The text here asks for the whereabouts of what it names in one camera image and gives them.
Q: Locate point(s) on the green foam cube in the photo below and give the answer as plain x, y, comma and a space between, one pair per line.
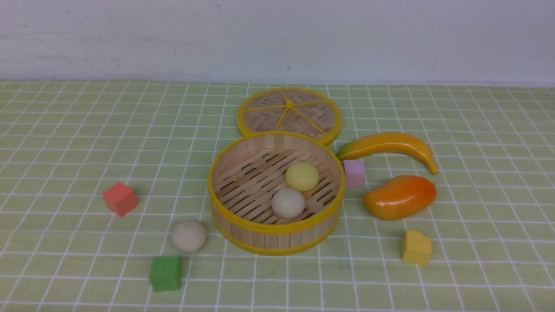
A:
166, 273

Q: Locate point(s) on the white bun front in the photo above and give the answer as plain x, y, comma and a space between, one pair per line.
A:
288, 203

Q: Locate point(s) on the yellow toy banana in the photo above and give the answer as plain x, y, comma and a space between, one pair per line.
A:
389, 142

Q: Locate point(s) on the pink foam cube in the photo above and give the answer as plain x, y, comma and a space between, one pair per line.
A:
355, 173

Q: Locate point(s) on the orange toy mango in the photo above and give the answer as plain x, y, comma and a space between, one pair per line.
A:
401, 197

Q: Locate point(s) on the white bun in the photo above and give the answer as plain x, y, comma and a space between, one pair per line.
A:
288, 203
189, 236

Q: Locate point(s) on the yellow bun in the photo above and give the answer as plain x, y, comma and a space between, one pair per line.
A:
302, 176

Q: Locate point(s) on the yellow foam block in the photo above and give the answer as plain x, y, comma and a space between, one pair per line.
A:
416, 248

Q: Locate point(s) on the bamboo steamer tray yellow rims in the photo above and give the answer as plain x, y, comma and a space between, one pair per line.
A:
246, 175

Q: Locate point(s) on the red foam cube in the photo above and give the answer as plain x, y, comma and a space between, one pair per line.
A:
120, 199

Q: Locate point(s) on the green checkered tablecloth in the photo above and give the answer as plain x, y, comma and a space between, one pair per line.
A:
63, 143

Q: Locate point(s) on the bamboo steamer lid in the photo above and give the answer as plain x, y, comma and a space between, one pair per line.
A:
290, 109

